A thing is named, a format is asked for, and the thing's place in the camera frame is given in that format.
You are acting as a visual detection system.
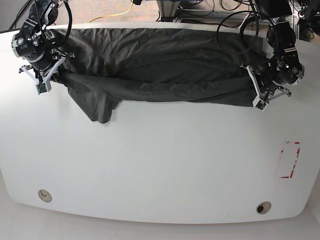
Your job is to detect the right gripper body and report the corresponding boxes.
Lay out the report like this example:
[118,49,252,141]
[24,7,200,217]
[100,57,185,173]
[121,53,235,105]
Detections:
[18,52,75,85]

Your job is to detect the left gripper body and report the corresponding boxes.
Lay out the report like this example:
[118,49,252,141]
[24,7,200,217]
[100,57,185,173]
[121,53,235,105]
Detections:
[240,63,292,104]

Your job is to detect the dark grey t-shirt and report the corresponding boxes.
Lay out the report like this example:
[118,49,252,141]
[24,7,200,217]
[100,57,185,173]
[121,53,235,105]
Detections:
[57,28,265,124]

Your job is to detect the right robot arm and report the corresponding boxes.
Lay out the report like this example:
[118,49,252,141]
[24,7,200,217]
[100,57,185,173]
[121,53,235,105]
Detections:
[11,0,74,93]

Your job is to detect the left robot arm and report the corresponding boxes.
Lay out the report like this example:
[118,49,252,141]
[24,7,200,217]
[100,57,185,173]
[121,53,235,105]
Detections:
[240,0,305,111]

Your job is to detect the red tape rectangle marking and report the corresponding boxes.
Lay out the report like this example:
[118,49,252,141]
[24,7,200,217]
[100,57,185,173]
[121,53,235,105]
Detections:
[277,141,301,179]

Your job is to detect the right table grommet hole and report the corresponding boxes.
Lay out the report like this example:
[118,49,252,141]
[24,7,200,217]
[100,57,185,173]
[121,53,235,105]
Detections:
[256,201,272,215]

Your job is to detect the table grommet hole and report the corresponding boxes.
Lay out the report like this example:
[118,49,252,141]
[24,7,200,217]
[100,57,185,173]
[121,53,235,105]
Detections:
[38,189,52,203]
[256,201,272,215]

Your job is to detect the left table grommet hole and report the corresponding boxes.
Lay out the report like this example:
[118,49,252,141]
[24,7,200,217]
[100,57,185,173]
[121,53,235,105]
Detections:
[38,189,52,203]

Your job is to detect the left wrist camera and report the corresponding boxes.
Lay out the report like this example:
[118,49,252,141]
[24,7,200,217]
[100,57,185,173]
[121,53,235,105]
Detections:
[252,98,269,112]

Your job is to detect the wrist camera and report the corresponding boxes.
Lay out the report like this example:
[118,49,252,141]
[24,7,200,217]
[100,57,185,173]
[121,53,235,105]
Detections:
[36,81,52,95]
[252,98,269,112]

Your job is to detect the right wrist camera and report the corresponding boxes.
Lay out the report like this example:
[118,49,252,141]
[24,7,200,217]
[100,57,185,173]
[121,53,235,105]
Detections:
[36,81,52,95]

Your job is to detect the black cables on floor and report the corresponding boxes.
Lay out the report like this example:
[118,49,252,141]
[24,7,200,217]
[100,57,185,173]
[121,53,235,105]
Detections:
[0,0,33,33]

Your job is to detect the yellow cable on floor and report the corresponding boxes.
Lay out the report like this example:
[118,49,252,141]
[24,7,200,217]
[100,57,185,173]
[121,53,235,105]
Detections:
[89,0,133,23]

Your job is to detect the aluminium frame stand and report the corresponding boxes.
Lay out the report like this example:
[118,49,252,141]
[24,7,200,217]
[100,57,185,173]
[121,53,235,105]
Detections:
[157,0,299,37]

